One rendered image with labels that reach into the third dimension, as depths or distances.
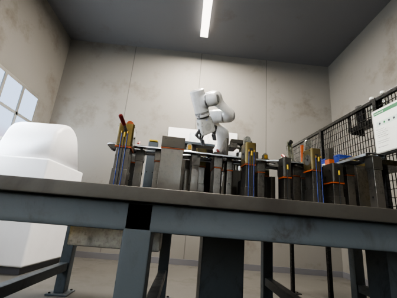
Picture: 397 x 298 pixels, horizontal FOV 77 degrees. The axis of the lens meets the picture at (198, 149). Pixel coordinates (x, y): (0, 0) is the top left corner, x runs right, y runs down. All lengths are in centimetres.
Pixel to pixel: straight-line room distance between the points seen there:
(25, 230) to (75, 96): 248
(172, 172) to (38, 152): 217
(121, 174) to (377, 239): 100
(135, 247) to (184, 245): 319
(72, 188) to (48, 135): 252
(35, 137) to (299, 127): 386
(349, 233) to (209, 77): 404
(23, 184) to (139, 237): 34
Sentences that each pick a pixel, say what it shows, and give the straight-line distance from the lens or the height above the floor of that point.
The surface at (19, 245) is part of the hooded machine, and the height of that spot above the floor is 26.
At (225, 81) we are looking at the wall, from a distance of 464.
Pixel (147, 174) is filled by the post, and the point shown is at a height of 91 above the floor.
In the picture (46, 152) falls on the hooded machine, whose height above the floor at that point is 121.
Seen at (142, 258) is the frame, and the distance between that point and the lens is 76.
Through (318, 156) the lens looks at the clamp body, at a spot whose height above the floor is 100.
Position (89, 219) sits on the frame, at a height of 60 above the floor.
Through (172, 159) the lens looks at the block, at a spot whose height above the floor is 91.
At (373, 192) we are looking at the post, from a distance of 144.
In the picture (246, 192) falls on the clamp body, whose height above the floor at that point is 78.
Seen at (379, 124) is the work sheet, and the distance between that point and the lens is 208.
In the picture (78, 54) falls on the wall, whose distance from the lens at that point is 519.
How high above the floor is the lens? 62
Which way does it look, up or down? 16 degrees up
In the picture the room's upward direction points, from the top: 5 degrees clockwise
